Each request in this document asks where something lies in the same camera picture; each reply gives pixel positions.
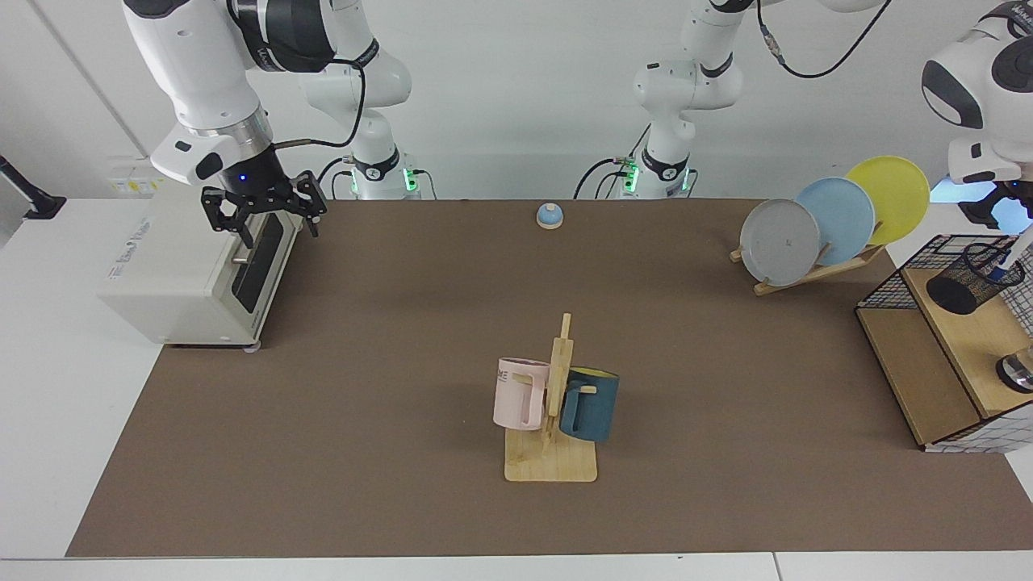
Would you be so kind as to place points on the white marker blue cap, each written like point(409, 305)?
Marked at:
point(1015, 248)

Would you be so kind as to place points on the black mesh pen holder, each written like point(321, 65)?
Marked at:
point(960, 290)

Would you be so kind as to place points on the black clamp stand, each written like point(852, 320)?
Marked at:
point(976, 214)
point(36, 202)

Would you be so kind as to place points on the pale toaster oven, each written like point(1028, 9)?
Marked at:
point(177, 274)

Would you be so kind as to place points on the yellow plate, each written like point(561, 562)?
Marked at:
point(896, 194)

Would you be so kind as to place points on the glass lid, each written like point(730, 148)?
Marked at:
point(1015, 373)

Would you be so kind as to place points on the light blue plate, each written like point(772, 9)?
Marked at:
point(843, 218)

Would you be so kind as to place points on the wooden plate rack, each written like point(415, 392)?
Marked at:
point(807, 278)

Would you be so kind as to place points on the small blue round bell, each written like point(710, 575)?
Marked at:
point(549, 215)

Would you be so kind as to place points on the grey plate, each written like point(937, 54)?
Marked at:
point(775, 246)

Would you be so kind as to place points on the pink cup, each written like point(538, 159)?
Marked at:
point(512, 395)

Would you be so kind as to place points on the brown table cloth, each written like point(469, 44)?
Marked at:
point(403, 484)

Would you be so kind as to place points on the teal cup yellow inside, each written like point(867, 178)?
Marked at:
point(597, 407)

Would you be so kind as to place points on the wooden cup stand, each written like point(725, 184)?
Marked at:
point(557, 464)

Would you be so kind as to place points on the white wall socket strip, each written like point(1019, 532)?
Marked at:
point(133, 184)

